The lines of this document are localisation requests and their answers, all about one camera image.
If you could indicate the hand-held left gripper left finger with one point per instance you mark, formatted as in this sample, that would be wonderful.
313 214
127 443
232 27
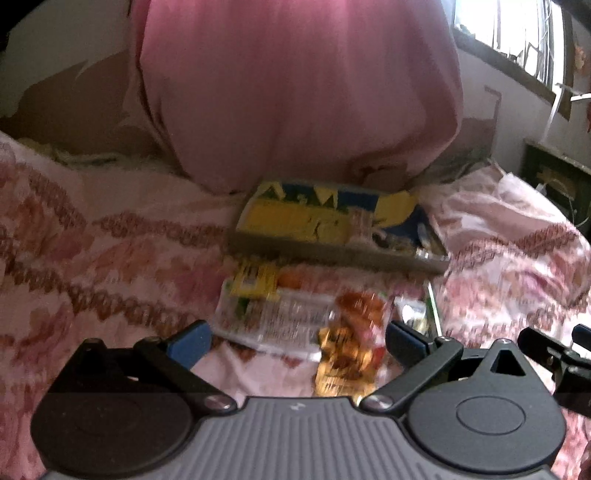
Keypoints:
190 345

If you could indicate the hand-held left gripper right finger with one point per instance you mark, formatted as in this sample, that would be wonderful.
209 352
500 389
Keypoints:
405 340

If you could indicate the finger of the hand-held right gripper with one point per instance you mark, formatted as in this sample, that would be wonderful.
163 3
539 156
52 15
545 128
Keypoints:
538 344

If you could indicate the orange and yellow snack packet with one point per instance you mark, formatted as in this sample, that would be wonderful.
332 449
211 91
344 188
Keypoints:
353 344

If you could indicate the white and yellow snack packet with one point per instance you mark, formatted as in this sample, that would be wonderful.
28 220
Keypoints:
277 314

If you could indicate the pink printed blanket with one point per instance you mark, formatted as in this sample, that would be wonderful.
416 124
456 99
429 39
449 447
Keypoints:
92 258

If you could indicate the dark cabinet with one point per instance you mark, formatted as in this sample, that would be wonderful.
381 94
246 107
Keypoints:
554 166

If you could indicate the grey cloth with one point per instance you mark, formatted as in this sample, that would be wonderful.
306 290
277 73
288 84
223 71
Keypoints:
455 168

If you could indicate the white rod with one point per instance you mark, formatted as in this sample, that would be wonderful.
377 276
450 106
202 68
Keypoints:
561 99

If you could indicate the window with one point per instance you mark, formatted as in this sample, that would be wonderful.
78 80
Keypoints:
503 32

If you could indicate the red wall decoration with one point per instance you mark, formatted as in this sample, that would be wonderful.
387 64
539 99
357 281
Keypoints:
578 50

